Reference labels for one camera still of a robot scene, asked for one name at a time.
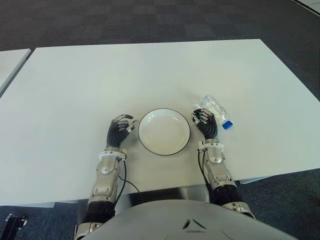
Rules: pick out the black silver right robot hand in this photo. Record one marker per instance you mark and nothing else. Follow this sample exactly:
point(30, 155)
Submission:
point(209, 127)

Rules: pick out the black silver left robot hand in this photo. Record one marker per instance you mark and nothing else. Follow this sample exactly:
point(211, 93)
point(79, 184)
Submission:
point(115, 136)

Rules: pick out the clear water bottle blue cap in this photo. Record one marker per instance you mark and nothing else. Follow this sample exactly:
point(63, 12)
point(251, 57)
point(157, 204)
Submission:
point(217, 106)

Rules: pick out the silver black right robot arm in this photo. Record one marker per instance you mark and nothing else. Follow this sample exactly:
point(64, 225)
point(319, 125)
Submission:
point(220, 172)

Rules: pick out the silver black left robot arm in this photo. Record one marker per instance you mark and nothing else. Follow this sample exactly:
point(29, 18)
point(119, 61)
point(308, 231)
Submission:
point(106, 172)

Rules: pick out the white plate with black rim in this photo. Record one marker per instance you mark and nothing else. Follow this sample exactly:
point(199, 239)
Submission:
point(163, 132)

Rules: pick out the grey robot torso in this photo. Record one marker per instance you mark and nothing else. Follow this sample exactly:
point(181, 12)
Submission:
point(162, 220)

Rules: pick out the white neighbouring table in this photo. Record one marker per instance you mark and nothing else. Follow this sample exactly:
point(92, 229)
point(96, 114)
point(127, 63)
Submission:
point(11, 65)

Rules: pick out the black stand with caster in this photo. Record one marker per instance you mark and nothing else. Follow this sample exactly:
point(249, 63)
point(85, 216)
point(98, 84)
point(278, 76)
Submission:
point(13, 222)

